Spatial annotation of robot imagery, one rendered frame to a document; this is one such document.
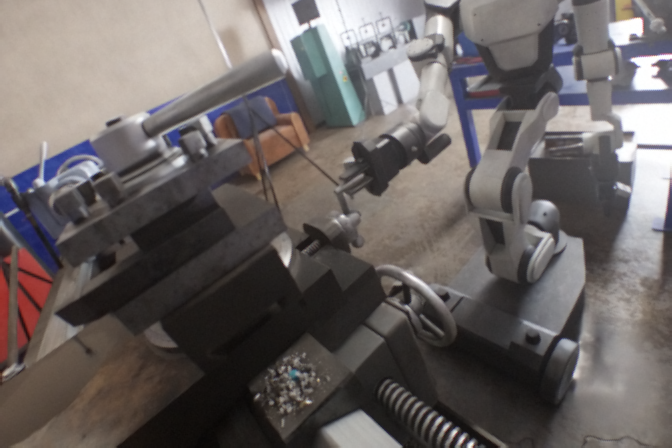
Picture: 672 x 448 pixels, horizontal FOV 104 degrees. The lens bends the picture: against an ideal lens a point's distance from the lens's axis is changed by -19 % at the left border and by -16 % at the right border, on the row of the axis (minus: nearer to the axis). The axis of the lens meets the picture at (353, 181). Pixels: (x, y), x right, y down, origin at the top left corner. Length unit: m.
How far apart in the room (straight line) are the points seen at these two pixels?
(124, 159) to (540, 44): 1.03
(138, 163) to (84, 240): 0.09
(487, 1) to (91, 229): 1.01
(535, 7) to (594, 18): 0.18
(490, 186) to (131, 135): 0.88
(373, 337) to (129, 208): 0.36
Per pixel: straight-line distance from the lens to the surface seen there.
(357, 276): 0.48
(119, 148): 0.34
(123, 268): 0.31
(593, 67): 1.14
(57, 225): 1.36
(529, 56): 1.09
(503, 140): 1.13
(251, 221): 0.31
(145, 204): 0.29
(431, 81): 0.84
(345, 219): 0.60
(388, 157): 0.64
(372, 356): 0.49
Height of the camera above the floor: 1.18
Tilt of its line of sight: 24 degrees down
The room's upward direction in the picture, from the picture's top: 22 degrees counter-clockwise
